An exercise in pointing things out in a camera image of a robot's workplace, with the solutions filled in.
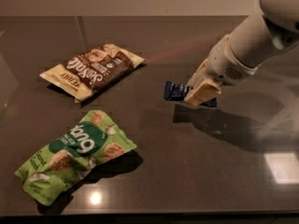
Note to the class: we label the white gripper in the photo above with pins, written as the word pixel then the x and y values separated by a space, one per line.
pixel 226 62

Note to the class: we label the dark blue rxbar wrapper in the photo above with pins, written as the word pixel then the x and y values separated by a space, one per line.
pixel 177 92

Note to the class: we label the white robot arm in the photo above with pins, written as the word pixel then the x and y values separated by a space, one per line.
pixel 271 30

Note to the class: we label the green snack bag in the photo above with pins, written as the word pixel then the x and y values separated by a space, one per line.
pixel 62 163

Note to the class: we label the brown Sun Salt chip bag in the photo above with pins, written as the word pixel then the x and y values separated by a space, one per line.
pixel 92 71

